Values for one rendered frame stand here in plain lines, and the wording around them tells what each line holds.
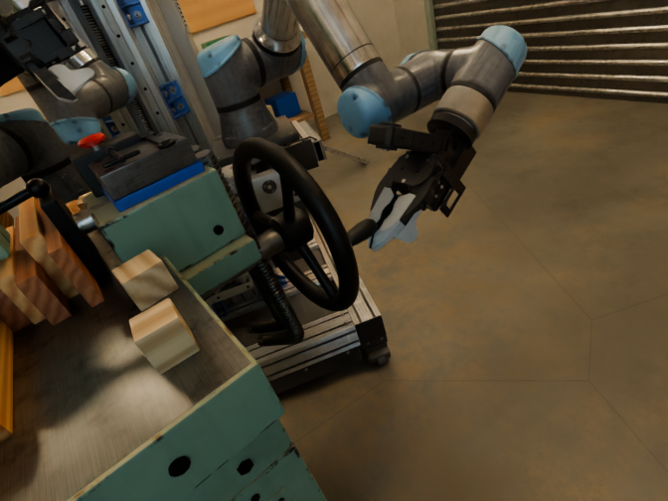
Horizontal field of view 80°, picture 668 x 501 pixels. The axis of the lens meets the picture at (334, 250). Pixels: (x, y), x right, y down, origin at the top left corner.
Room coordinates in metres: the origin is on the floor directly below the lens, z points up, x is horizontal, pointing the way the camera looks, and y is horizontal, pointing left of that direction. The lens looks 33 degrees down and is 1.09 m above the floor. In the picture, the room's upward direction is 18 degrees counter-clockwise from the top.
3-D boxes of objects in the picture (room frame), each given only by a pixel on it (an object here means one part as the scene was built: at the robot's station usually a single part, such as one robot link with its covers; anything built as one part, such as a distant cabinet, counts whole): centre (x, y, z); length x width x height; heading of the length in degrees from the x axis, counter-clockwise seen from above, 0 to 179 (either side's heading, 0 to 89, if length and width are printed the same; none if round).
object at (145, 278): (0.33, 0.18, 0.92); 0.04 x 0.04 x 0.03; 32
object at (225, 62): (1.09, 0.11, 0.98); 0.13 x 0.12 x 0.14; 117
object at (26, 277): (0.44, 0.33, 0.93); 0.24 x 0.02 x 0.05; 28
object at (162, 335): (0.24, 0.14, 0.92); 0.03 x 0.03 x 0.04; 23
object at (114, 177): (0.48, 0.19, 0.99); 0.13 x 0.11 x 0.06; 28
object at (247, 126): (1.09, 0.11, 0.87); 0.15 x 0.15 x 0.10
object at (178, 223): (0.47, 0.19, 0.91); 0.15 x 0.14 x 0.09; 28
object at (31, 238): (0.45, 0.31, 0.94); 0.17 x 0.02 x 0.07; 28
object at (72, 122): (0.85, 0.38, 1.03); 0.11 x 0.08 x 0.11; 161
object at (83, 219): (0.45, 0.24, 0.95); 0.09 x 0.07 x 0.09; 28
